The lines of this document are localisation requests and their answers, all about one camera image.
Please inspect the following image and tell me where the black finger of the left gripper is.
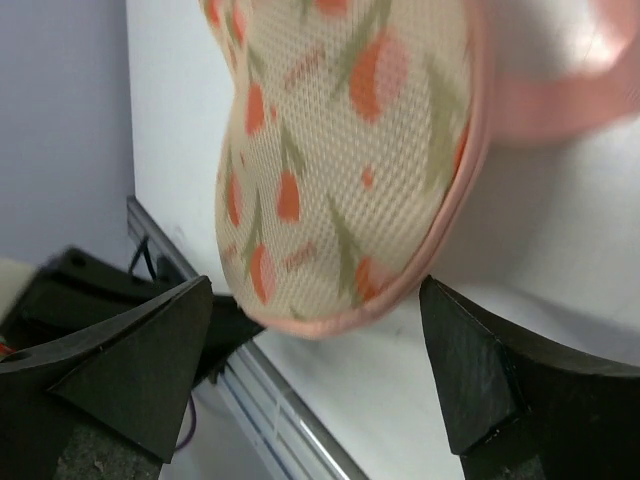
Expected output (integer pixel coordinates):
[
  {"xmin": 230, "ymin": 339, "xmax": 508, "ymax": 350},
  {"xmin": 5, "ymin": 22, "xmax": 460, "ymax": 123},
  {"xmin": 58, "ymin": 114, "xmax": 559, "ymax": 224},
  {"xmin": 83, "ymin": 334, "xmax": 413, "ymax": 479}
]
[{"xmin": 19, "ymin": 248, "xmax": 263, "ymax": 380}]

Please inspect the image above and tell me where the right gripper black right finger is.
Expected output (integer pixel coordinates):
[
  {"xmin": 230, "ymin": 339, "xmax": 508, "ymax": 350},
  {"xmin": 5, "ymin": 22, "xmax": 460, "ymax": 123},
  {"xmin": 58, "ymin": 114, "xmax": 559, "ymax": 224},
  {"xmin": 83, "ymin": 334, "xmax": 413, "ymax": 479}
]
[{"xmin": 419, "ymin": 277, "xmax": 639, "ymax": 479}]

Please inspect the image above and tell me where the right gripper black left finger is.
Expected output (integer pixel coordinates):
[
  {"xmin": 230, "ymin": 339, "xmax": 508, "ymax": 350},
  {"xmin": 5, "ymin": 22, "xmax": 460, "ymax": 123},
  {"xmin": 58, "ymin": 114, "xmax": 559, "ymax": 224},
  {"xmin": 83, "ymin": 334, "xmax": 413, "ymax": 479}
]
[{"xmin": 1, "ymin": 277, "xmax": 213, "ymax": 479}]

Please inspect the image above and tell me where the peach floral mesh laundry bag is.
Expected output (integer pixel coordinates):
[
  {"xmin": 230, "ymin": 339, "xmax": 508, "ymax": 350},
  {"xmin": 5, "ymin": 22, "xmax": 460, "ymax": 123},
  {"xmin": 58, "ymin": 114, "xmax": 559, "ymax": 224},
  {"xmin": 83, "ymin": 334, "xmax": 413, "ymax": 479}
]
[{"xmin": 202, "ymin": 1, "xmax": 639, "ymax": 338}]

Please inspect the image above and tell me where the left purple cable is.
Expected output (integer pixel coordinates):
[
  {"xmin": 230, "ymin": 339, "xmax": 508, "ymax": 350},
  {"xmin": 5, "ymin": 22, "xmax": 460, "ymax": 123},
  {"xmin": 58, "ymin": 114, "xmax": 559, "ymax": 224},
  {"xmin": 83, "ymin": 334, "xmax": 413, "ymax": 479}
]
[{"xmin": 174, "ymin": 407, "xmax": 199, "ymax": 451}]

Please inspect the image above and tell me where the aluminium frame rail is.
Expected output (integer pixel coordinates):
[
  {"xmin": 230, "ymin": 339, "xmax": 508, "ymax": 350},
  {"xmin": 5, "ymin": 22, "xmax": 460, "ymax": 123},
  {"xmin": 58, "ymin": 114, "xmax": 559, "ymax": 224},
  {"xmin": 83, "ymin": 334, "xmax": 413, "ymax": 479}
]
[{"xmin": 125, "ymin": 195, "xmax": 369, "ymax": 480}]

